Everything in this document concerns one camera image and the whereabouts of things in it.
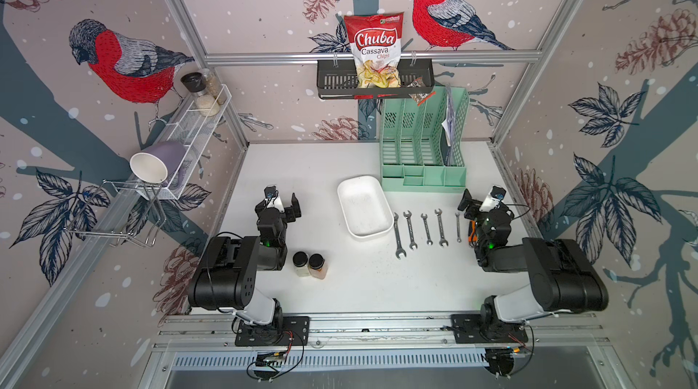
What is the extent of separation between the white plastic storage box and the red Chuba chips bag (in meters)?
0.37

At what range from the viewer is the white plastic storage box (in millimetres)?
961

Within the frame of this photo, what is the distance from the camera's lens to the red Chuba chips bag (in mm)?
812
